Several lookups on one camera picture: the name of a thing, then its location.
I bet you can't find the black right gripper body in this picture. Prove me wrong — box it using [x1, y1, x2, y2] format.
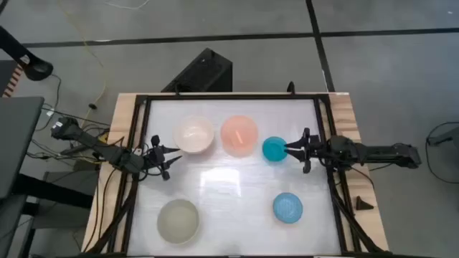
[300, 127, 326, 175]

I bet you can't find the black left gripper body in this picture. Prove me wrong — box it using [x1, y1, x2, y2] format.
[142, 134, 172, 181]

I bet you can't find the small teal bowl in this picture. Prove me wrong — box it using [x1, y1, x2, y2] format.
[262, 135, 289, 163]

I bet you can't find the large pink bowl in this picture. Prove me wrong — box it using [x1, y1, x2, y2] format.
[219, 114, 260, 158]

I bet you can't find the large white bowl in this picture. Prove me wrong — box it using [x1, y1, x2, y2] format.
[172, 115, 215, 155]

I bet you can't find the small light blue bowl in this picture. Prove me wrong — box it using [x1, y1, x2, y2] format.
[272, 192, 304, 225]

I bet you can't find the large grey-green bowl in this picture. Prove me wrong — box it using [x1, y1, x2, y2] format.
[156, 199, 201, 247]

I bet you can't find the small black cone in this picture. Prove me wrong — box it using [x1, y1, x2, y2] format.
[355, 195, 374, 211]

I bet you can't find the black box case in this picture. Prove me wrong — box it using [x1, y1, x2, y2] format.
[161, 47, 233, 93]

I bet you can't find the grey furniture leg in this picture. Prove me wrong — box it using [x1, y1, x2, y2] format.
[428, 125, 459, 147]

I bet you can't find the grey desk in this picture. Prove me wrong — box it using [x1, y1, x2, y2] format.
[0, 96, 45, 200]

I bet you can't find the orange black striped item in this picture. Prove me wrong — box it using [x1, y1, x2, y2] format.
[2, 64, 24, 98]

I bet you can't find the yellow cable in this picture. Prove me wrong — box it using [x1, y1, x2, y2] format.
[57, 0, 108, 132]

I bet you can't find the black floor cable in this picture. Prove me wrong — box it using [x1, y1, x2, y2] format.
[425, 120, 459, 186]

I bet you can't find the white cable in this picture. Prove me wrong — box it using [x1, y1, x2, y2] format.
[103, 0, 151, 11]

